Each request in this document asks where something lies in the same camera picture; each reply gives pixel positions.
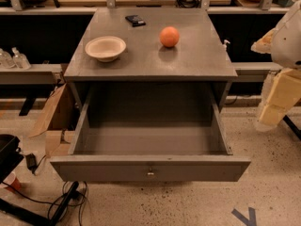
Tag black bin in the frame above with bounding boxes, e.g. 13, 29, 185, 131
0, 134, 24, 183

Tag clear sanitizer bottle right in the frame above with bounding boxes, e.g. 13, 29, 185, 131
12, 47, 31, 70

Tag black floor cable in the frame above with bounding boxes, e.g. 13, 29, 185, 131
1, 179, 90, 226

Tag blue tape mark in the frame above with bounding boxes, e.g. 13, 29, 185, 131
231, 207, 257, 226

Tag red plastic cup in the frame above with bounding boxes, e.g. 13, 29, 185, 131
0, 171, 21, 193

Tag grey top drawer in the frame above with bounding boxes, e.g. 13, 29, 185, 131
51, 88, 250, 182

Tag orange ball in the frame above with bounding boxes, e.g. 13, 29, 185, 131
159, 26, 180, 48

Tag black wallet-like pouch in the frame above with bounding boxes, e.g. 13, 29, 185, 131
125, 15, 146, 27

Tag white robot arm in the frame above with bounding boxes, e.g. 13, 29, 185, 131
251, 1, 301, 132

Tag black power adapter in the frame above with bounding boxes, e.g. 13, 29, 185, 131
25, 153, 38, 172

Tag brown cardboard box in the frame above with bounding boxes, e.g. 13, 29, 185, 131
29, 84, 75, 158

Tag small white pump bottle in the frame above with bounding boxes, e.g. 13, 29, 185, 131
223, 40, 230, 51

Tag grey drawer cabinet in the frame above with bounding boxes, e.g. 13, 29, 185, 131
65, 7, 237, 105

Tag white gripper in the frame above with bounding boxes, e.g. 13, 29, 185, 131
251, 29, 301, 132

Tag clear sanitizer bottle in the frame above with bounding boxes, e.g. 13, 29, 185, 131
0, 48, 15, 69
12, 47, 31, 70

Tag white paper bowl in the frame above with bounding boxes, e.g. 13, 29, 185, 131
85, 36, 126, 62

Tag clear sanitizer bottle left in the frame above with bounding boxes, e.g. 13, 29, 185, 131
0, 48, 15, 69

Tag black floor stand bar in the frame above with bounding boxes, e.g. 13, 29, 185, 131
0, 181, 80, 226

